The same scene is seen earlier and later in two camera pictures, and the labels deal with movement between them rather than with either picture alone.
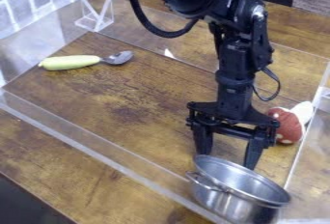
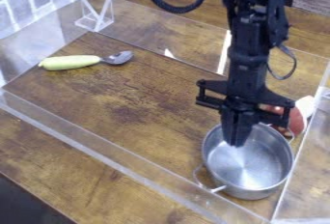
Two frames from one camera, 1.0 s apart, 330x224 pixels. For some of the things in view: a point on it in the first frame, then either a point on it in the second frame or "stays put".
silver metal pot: (235, 195) -> (251, 172)
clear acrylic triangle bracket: (92, 19) stays put
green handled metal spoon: (67, 62) stays put
